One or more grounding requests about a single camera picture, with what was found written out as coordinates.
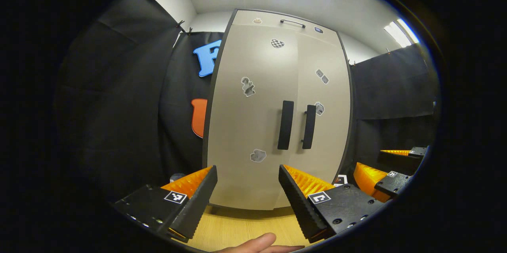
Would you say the ceiling light panel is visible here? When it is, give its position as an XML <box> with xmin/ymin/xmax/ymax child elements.
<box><xmin>383</xmin><ymin>19</ymin><xmax>419</xmax><ymax>48</ymax></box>

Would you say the grey shoe cabinet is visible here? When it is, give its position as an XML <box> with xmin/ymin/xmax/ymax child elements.
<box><xmin>202</xmin><ymin>9</ymin><xmax>355</xmax><ymax>211</ymax></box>

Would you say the black drawer handle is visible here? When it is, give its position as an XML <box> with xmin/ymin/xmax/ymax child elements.
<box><xmin>280</xmin><ymin>19</ymin><xmax>306</xmax><ymax>29</ymax></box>

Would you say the grey cabinet drawer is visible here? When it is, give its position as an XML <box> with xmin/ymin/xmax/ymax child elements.
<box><xmin>232</xmin><ymin>10</ymin><xmax>339</xmax><ymax>34</ymax></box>

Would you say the black backdrop cloth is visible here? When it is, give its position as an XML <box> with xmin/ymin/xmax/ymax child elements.
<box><xmin>349</xmin><ymin>43</ymin><xmax>439</xmax><ymax>174</ymax></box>
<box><xmin>55</xmin><ymin>0</ymin><xmax>224</xmax><ymax>202</ymax></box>

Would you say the grey shoe cabinet door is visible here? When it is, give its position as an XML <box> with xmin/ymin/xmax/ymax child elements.
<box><xmin>206</xmin><ymin>23</ymin><xmax>299</xmax><ymax>211</ymax></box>
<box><xmin>273</xmin><ymin>31</ymin><xmax>352</xmax><ymax>210</ymax></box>

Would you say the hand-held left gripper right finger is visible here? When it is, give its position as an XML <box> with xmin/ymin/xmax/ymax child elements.
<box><xmin>278</xmin><ymin>164</ymin><xmax>385</xmax><ymax>243</ymax></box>

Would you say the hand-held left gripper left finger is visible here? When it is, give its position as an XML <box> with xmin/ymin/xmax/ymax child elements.
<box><xmin>113</xmin><ymin>165</ymin><xmax>218</xmax><ymax>243</ymax></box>

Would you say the black door handle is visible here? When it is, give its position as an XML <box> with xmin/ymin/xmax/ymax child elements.
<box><xmin>277</xmin><ymin>101</ymin><xmax>295</xmax><ymax>150</ymax></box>
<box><xmin>302</xmin><ymin>105</ymin><xmax>317</xmax><ymax>150</ymax></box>

